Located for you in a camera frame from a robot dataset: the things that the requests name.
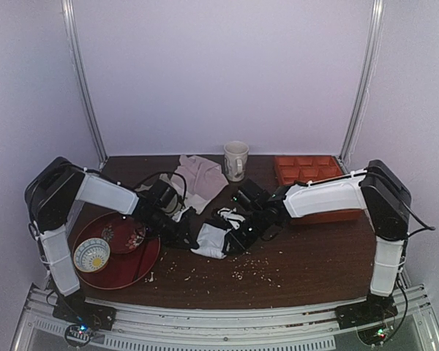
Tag white black boxer briefs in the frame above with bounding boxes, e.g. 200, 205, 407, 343
190, 208, 245, 260

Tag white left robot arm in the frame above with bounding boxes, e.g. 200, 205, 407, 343
24, 157, 199, 296

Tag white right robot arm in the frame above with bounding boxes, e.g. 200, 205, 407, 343
222, 159, 434, 298

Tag olive green underwear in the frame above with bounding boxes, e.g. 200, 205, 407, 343
135, 182, 184, 217

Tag pink white underwear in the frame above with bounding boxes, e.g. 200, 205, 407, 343
170, 155, 228, 215

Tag red floral bowl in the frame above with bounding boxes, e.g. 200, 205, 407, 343
100, 217, 146, 254

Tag orange compartment tray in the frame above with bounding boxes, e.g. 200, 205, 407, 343
274, 155, 362, 225

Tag white ceramic mug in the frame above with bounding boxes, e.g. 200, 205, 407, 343
224, 141, 249, 182

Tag blue white patterned bowl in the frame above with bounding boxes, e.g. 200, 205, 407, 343
73, 238, 110, 273

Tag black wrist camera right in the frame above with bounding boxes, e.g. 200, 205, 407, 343
232, 179, 271, 211

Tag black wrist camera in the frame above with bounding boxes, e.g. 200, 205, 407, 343
232, 179, 271, 211
147, 179, 177, 208

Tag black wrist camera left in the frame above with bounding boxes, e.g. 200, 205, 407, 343
147, 179, 177, 208

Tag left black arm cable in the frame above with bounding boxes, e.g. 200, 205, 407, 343
135, 170, 187, 205

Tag aluminium front rail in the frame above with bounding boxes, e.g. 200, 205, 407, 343
12, 284, 439, 351

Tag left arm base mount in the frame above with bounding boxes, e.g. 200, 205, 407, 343
52, 291, 116, 331

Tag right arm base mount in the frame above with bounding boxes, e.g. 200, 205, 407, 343
334, 293, 398, 330

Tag right aluminium frame post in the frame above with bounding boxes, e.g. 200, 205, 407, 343
339, 0, 385, 166

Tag aluminium frame post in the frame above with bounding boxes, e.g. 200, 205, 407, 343
61, 0, 108, 167
339, 0, 385, 166

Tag left aluminium frame post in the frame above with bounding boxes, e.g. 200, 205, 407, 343
61, 0, 108, 167

